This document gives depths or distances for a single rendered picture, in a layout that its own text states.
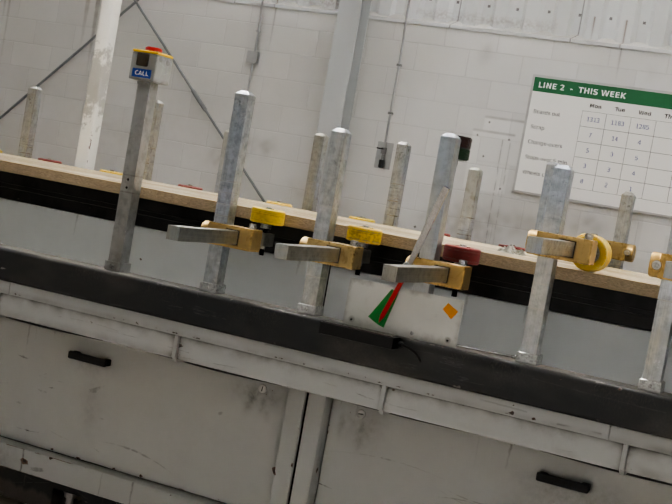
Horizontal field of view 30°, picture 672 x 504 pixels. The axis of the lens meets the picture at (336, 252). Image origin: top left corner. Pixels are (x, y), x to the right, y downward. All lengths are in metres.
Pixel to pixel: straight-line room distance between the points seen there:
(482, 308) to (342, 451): 0.49
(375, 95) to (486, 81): 0.96
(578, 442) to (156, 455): 1.15
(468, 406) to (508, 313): 0.27
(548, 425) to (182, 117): 8.92
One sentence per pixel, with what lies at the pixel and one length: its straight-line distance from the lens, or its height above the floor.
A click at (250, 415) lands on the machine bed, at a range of 3.11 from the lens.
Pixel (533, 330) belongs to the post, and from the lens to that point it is 2.58.
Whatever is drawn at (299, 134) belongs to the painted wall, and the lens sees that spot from 10.73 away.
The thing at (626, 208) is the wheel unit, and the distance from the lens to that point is 3.65.
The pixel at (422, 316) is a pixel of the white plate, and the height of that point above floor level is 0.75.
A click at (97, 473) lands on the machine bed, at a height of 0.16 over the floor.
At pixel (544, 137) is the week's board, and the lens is 9.99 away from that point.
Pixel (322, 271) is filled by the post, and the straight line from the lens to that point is 2.74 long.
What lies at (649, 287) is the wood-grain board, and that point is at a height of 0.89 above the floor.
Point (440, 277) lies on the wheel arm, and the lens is 2.58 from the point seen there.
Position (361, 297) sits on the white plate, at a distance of 2.69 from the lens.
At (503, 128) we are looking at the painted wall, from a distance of 10.10.
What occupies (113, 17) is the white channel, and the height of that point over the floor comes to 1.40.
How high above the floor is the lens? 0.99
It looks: 3 degrees down
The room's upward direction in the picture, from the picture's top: 10 degrees clockwise
